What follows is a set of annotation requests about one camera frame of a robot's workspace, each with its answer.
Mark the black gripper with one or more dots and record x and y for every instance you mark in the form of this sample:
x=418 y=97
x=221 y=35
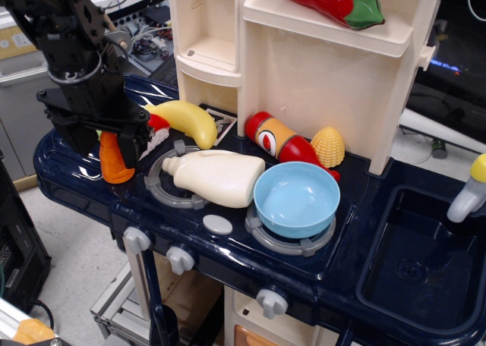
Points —
x=80 y=107

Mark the orange toy carrot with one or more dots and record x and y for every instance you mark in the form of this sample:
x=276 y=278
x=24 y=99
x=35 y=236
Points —
x=112 y=163

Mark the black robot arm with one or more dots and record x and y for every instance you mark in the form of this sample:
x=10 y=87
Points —
x=81 y=58

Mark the light blue plastic bowl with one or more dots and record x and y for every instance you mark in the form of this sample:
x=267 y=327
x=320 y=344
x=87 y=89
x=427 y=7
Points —
x=296 y=199

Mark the red white toy sushi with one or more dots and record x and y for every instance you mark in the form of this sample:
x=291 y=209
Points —
x=159 y=131

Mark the grey left stove burner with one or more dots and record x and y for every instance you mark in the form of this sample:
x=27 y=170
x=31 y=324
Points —
x=154 y=183

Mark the grey stove burner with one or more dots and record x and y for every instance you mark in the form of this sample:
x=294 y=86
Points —
x=305 y=247
x=154 y=183

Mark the yellow toy banana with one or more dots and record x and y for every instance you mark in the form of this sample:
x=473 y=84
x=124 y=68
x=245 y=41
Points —
x=188 y=118

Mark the grey toy dishwasher cabinet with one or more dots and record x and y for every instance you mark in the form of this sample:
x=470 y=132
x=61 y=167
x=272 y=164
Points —
x=23 y=121

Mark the grey left stove knob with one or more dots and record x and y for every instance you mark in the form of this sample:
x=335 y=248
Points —
x=136 y=240

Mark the grey stove knob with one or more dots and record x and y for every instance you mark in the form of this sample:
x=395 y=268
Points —
x=272 y=303
x=180 y=260
x=136 y=240

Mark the cream toy bottle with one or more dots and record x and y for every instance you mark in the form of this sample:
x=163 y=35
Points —
x=219 y=176

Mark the grey round stove button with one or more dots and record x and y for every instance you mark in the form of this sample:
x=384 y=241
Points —
x=217 y=225

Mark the grey middle stove knob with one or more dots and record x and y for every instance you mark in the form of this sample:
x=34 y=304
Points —
x=180 y=260

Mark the black computer case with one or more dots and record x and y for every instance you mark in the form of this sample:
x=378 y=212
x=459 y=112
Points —
x=25 y=263

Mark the red toy ketchup bottle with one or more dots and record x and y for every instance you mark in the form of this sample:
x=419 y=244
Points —
x=281 y=142

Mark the yellow toy corn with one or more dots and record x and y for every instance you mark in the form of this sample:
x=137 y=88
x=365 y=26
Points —
x=329 y=147

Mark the grey right stove burner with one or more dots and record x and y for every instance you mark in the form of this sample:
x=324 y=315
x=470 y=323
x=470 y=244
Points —
x=305 y=247

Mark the grey right stove knob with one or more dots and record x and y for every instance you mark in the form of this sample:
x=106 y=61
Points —
x=272 y=303

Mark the cream toy kitchen shelf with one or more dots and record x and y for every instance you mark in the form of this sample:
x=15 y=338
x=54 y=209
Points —
x=310 y=72

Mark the red toy chili pepper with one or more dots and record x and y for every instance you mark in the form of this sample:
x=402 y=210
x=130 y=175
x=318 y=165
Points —
x=354 y=14

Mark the navy toy kitchen counter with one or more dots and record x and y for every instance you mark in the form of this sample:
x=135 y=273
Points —
x=397 y=271

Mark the grey yellow toy faucet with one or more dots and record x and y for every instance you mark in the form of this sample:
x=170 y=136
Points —
x=472 y=197

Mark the aluminium frame rail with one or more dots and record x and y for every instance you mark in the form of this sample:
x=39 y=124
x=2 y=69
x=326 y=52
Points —
x=118 y=314

